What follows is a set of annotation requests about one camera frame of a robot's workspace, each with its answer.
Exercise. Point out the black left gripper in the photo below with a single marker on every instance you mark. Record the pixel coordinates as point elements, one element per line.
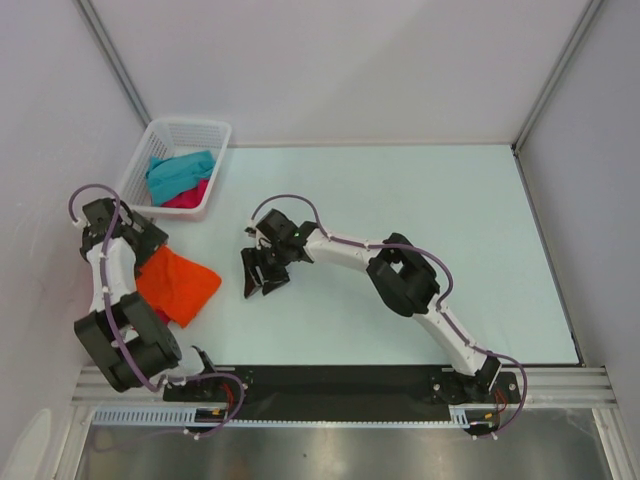
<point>151,237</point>

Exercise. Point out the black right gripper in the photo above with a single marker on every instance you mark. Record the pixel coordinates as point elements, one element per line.
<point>255,257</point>

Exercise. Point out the orange t shirt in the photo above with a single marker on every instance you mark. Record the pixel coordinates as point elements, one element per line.
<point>176,286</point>

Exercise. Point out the white plastic mesh basket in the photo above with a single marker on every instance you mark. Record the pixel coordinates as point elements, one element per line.
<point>171,137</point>

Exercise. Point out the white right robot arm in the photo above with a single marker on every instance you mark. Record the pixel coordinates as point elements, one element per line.
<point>402,275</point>

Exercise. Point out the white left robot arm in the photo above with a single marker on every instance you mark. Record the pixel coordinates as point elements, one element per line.
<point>121,333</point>

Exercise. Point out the pink t shirt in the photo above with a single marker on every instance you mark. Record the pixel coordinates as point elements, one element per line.
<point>190,198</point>

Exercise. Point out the teal t shirt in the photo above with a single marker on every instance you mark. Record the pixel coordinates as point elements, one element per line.
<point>166,178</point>

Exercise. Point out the folded red t shirt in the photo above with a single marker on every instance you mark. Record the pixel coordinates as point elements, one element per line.
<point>163,316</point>

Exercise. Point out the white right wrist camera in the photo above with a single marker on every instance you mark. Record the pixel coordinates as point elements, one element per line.
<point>251,229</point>

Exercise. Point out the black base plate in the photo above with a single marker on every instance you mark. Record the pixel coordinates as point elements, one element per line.
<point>347,393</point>

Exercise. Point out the white slotted cable duct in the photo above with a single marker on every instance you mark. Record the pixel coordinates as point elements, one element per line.
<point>203,419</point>

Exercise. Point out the aluminium frame rail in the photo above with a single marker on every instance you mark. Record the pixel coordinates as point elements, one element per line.
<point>545,386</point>

